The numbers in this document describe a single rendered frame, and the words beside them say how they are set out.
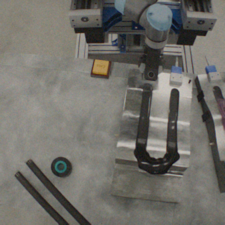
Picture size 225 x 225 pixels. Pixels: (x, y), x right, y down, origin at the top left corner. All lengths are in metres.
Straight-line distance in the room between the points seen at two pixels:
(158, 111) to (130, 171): 0.25
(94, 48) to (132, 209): 1.24
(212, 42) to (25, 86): 1.65
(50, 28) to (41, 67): 1.18
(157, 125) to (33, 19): 1.80
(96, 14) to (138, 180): 0.68
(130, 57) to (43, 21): 0.94
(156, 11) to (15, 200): 0.88
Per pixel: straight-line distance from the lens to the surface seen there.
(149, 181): 1.01
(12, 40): 2.48
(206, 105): 1.13
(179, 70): 1.11
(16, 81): 1.28
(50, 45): 2.32
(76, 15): 1.15
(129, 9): 0.85
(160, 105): 1.06
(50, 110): 1.17
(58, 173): 1.06
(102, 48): 1.95
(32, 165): 1.09
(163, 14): 0.80
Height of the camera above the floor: 1.86
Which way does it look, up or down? 71 degrees down
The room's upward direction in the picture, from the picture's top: 7 degrees counter-clockwise
